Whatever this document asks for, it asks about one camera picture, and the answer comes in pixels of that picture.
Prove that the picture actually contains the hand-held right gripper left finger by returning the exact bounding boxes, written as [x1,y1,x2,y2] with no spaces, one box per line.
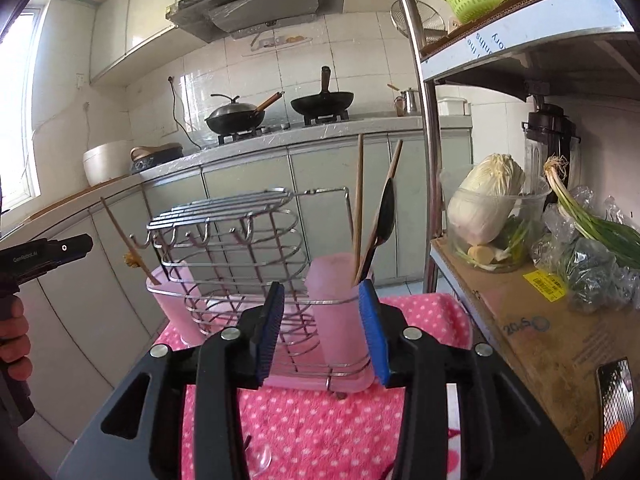
[56,281,286,480]

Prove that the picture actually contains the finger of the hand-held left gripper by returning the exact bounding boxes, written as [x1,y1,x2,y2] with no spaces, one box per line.
[17,234,94,281]

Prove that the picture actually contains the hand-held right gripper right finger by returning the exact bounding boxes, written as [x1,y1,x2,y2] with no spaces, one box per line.
[357,279,586,480]

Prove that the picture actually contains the wire utensil holder pink cups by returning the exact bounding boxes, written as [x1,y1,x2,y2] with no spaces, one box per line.
[145,187,386,401]

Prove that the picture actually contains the black spoon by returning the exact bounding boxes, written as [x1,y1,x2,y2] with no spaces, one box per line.
[357,176,397,287]

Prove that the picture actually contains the clear plastic spoon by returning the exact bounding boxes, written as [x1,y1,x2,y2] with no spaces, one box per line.
[249,442,274,477]

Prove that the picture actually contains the person's left hand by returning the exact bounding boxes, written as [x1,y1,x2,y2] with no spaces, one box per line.
[0,296,32,382]

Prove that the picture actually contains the wooden board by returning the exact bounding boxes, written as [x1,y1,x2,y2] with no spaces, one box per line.
[22,175,131,221]

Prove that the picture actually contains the white rice cooker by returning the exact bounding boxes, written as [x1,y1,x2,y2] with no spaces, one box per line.
[82,141,133,187]

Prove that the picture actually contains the pink polka dot cloth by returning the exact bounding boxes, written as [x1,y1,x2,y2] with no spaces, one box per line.
[152,292,473,480]

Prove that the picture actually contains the dark round electric cooker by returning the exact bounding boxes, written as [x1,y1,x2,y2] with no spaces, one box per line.
[130,142,183,176]

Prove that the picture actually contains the grey lower kitchen cabinets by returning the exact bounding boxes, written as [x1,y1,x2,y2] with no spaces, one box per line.
[0,127,473,461]

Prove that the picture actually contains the window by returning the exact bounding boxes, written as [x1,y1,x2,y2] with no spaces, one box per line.
[0,7,43,211]

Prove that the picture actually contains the cardboard box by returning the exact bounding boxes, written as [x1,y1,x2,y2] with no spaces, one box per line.
[437,240,640,461]

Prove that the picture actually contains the napa cabbage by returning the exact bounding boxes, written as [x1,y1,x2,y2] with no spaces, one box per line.
[446,154,526,246]

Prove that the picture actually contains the clear plastic tub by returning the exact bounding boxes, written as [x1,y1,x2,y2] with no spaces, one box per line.
[440,165,551,273]

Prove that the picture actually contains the steel shelf rack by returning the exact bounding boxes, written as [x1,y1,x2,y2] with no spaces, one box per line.
[385,0,640,361]

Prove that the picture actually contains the gas stove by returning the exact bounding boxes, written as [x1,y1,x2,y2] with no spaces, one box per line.
[215,110,351,143]

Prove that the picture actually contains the grey kitchen counter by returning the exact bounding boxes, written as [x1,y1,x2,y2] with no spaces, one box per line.
[0,112,431,221]

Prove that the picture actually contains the black wok with lid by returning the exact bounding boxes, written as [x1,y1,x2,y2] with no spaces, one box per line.
[204,91,285,136]

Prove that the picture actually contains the brown pot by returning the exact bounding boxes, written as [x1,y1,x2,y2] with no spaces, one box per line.
[387,83,406,117]

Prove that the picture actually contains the plastic bag of greens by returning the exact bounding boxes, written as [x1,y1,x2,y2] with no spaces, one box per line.
[532,187,640,313]

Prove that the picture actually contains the black frying pan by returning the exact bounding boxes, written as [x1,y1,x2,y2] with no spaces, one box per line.
[290,66,355,116]

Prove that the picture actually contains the white rectangular container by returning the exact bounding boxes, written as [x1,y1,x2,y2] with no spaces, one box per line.
[437,96,473,117]

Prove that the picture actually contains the green onions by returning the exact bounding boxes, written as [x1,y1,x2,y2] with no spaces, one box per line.
[544,156,640,271]

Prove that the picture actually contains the upper kitchen cabinets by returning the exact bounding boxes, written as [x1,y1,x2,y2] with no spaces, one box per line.
[90,0,251,86]

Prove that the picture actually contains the black blender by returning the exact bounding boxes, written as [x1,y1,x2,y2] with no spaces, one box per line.
[521,95,581,196]

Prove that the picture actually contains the range hood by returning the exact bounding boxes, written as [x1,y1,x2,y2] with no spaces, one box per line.
[167,0,348,43]

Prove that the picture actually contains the black power cord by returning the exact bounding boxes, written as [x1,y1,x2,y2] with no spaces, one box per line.
[167,76,202,151]

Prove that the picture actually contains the wire skimmer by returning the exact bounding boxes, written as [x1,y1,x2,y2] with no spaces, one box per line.
[390,0,449,42]

